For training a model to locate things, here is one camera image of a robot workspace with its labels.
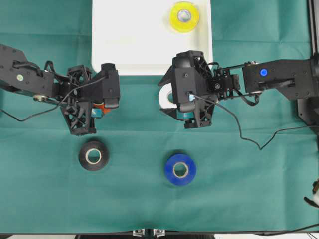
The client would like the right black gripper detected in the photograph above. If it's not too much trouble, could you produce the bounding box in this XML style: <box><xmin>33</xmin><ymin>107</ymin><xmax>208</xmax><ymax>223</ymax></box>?
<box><xmin>158</xmin><ymin>62</ymin><xmax>217</xmax><ymax>128</ymax></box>

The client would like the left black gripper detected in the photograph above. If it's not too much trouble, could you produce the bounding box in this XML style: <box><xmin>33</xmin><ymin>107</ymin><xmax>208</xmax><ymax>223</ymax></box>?
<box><xmin>59</xmin><ymin>65</ymin><xmax>103</xmax><ymax>136</ymax></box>

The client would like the red tape roll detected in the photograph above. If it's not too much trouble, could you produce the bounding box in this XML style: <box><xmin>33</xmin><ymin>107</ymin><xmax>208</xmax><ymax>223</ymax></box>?
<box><xmin>94</xmin><ymin>102</ymin><xmax>111</xmax><ymax>115</ymax></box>

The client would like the black tape roll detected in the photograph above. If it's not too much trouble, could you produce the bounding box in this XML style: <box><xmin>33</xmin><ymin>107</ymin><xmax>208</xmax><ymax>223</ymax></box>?
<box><xmin>78</xmin><ymin>141</ymin><xmax>109</xmax><ymax>171</ymax></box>

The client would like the yellow tape roll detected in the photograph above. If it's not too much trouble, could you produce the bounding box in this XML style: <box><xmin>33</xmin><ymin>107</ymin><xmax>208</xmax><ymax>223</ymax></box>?
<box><xmin>169</xmin><ymin>1</ymin><xmax>200</xmax><ymax>33</ymax></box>

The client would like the blue tape roll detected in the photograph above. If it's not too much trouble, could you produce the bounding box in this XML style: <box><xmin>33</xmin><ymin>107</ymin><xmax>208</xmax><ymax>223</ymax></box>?
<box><xmin>164</xmin><ymin>154</ymin><xmax>197</xmax><ymax>186</ymax></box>

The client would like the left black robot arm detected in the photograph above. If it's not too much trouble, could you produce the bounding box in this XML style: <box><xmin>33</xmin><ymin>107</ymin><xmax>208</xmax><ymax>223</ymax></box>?
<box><xmin>0</xmin><ymin>45</ymin><xmax>101</xmax><ymax>136</ymax></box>

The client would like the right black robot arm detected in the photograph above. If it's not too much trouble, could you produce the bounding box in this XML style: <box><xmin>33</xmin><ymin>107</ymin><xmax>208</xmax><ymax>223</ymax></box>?
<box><xmin>158</xmin><ymin>50</ymin><xmax>319</xmax><ymax>128</ymax></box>

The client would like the white tape roll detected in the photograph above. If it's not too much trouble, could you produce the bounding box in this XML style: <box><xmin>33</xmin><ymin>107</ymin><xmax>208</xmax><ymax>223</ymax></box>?
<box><xmin>158</xmin><ymin>83</ymin><xmax>177</xmax><ymax>109</ymax></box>

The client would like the white plastic tray case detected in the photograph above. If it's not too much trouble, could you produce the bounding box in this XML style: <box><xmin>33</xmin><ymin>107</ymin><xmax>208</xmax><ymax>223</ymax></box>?
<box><xmin>91</xmin><ymin>0</ymin><xmax>213</xmax><ymax>76</ymax></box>

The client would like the green table cloth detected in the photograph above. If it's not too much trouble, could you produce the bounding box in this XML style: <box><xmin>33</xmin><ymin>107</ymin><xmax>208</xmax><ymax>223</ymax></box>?
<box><xmin>0</xmin><ymin>0</ymin><xmax>319</xmax><ymax>234</ymax></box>

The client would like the white object at table edge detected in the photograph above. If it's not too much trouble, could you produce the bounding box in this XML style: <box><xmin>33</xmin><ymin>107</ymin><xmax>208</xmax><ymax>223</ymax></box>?
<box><xmin>304</xmin><ymin>180</ymin><xmax>319</xmax><ymax>208</ymax></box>

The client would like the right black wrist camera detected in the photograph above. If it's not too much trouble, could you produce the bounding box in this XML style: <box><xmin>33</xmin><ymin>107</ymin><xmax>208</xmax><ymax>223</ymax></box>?
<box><xmin>171</xmin><ymin>50</ymin><xmax>211</xmax><ymax>113</ymax></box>

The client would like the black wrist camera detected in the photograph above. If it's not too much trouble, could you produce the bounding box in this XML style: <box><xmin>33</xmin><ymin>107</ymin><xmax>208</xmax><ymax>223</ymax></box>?
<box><xmin>171</xmin><ymin>50</ymin><xmax>211</xmax><ymax>113</ymax></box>
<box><xmin>79</xmin><ymin>63</ymin><xmax>120</xmax><ymax>109</ymax></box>

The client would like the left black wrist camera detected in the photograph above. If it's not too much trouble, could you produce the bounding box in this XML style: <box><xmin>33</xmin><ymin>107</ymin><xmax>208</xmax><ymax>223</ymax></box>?
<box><xmin>79</xmin><ymin>63</ymin><xmax>120</xmax><ymax>109</ymax></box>

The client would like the left black camera cable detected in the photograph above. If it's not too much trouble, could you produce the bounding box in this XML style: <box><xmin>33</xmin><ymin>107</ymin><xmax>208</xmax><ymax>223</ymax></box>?
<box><xmin>0</xmin><ymin>76</ymin><xmax>108</xmax><ymax>122</ymax></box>

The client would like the black camera cable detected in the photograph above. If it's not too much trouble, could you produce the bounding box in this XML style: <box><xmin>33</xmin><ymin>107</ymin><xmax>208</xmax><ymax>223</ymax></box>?
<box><xmin>0</xmin><ymin>76</ymin><xmax>108</xmax><ymax>122</ymax></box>
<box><xmin>191</xmin><ymin>93</ymin><xmax>319</xmax><ymax>151</ymax></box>

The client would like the right black camera cable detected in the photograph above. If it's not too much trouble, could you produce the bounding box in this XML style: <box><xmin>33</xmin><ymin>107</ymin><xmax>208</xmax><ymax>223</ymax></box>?
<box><xmin>191</xmin><ymin>93</ymin><xmax>319</xmax><ymax>151</ymax></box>

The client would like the left metal table bracket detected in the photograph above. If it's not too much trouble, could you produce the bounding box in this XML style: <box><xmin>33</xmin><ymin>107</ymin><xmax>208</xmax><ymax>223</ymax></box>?
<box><xmin>133</xmin><ymin>229</ymin><xmax>145</xmax><ymax>237</ymax></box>

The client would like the metal table bracket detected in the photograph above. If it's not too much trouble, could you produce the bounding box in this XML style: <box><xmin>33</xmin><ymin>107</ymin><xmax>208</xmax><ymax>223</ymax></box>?
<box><xmin>153</xmin><ymin>229</ymin><xmax>165</xmax><ymax>238</ymax></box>
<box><xmin>133</xmin><ymin>229</ymin><xmax>145</xmax><ymax>237</ymax></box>

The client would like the right metal table bracket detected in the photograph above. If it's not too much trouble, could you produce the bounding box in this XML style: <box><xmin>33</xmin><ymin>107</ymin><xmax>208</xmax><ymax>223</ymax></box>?
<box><xmin>153</xmin><ymin>229</ymin><xmax>165</xmax><ymax>238</ymax></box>

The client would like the aluminium frame rail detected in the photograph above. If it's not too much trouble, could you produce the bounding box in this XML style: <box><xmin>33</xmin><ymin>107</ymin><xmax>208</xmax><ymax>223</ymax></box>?
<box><xmin>308</xmin><ymin>0</ymin><xmax>319</xmax><ymax>55</ymax></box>

